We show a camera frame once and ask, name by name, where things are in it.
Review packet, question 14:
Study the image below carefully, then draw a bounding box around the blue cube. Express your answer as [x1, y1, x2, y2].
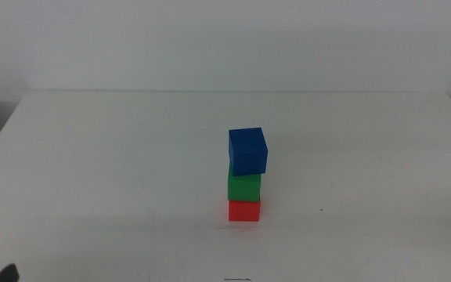
[227, 126, 269, 177]

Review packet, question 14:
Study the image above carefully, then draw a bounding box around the red cube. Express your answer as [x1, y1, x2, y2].
[228, 198, 262, 223]

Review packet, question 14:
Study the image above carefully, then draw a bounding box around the green cube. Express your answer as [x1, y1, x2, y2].
[227, 163, 262, 204]

